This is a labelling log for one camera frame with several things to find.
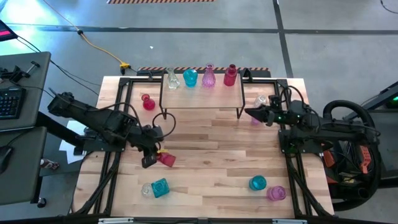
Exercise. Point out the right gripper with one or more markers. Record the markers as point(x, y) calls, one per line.
point(287, 118)

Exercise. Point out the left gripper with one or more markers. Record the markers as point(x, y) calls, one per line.
point(150, 147)

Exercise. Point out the red flared ribbed vase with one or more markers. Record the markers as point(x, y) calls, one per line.
point(168, 159)

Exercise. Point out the square textured teal vase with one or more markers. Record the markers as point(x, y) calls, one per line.
point(160, 187)

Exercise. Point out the red ribbed bottle vase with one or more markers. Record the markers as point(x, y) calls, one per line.
point(230, 79)

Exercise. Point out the tall pink glass vase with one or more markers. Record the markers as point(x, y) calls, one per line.
point(208, 79)

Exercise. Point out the round teal glass vase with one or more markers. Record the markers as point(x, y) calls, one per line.
point(257, 183)

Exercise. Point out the tall clear glass vase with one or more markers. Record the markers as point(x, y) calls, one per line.
point(173, 82)

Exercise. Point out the pink ribbed glass vase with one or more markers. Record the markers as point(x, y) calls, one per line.
point(276, 193)

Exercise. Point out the short round teal vase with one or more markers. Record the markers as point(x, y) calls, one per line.
point(190, 78)

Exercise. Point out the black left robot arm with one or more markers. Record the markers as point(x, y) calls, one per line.
point(102, 121)

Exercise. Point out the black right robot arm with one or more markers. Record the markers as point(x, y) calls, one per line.
point(342, 127)

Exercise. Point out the clear ribbed glass jar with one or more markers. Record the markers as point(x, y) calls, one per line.
point(260, 101)

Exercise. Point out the small red bulbous vase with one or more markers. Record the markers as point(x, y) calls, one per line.
point(148, 104)

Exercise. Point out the hazard striped floor ramp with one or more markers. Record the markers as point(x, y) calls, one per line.
point(202, 68)

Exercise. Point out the orange clamp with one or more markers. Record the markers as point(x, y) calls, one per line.
point(329, 158)
point(366, 158)

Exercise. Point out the grey desk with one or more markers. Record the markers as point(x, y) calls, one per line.
point(31, 102)
point(21, 174)

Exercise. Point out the black computer mouse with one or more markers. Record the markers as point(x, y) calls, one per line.
point(4, 158)

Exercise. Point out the black keyboard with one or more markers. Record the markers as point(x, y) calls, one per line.
point(11, 102)

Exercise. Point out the black desk clamp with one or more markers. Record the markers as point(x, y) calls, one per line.
point(17, 74)

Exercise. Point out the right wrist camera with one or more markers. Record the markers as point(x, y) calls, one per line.
point(275, 102)

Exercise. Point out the wooden shelf with black frame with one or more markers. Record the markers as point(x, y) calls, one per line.
point(202, 96)

